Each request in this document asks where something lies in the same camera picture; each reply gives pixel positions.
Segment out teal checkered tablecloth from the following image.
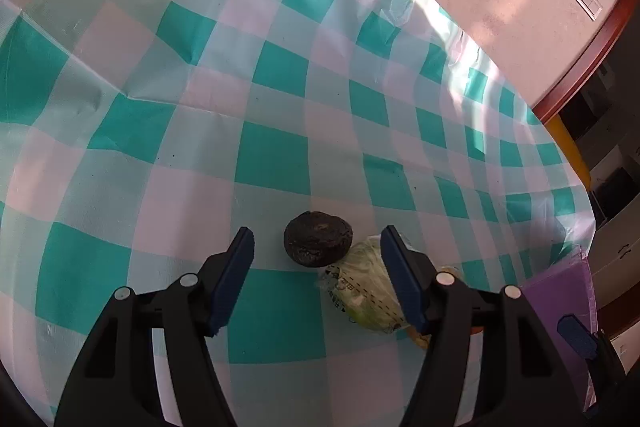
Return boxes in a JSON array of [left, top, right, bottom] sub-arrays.
[[0, 0, 598, 427]]

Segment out green fruit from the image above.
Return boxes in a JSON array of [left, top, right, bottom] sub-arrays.
[[316, 237, 408, 334]]

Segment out dark round cake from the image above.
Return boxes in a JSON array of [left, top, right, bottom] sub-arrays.
[[283, 210, 354, 267]]

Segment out yellow leather armchair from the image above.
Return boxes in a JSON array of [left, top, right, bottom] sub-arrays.
[[547, 114, 592, 188]]

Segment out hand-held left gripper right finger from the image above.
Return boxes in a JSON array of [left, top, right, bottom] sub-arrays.
[[380, 225, 586, 427]]

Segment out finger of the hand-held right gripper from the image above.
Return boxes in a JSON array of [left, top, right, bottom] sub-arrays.
[[556, 314, 628, 413]]

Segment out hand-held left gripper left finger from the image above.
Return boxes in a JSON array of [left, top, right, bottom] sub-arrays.
[[52, 227, 256, 427]]

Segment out red-brown door frame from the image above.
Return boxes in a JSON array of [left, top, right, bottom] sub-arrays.
[[532, 0, 640, 124]]

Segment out purple cardboard box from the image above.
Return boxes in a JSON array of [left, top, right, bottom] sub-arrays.
[[520, 244, 598, 418]]

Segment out white wall light switch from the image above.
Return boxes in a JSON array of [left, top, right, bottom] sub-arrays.
[[576, 0, 605, 22]]

